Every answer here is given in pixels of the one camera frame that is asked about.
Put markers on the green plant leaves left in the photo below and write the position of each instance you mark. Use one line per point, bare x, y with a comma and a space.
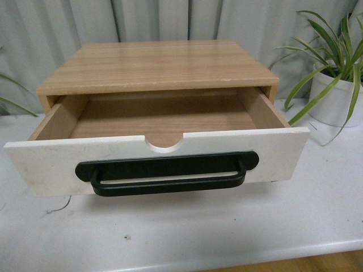
17, 95

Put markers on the black metal drawer handle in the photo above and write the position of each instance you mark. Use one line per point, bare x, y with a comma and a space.
185, 173

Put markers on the white-front wooden drawer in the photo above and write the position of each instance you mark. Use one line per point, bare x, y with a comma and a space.
83, 128

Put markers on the green spider plant right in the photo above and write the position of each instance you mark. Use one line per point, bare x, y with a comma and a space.
336, 58

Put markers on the grey pleated curtain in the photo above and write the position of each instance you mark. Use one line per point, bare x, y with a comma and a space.
42, 35

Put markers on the wooden drawer cabinet shell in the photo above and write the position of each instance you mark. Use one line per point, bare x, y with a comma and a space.
105, 68

